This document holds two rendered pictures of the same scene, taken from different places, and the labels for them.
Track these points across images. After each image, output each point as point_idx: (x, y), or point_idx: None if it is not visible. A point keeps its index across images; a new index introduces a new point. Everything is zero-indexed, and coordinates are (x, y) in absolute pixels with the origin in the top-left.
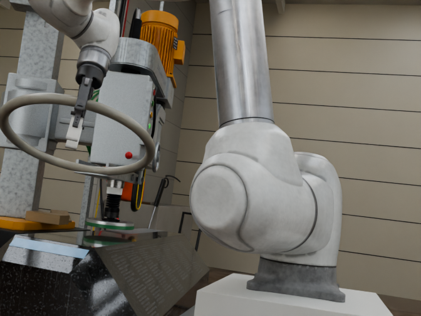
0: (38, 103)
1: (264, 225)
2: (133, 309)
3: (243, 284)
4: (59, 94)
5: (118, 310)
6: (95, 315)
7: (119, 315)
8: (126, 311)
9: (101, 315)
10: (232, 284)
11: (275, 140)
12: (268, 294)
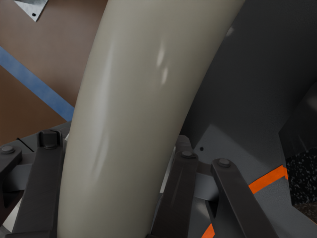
0: None
1: None
2: (314, 202)
3: (12, 225)
4: (84, 77)
5: (315, 182)
6: (314, 149)
7: (310, 180)
8: (313, 192)
9: (312, 157)
10: (10, 216)
11: None
12: None
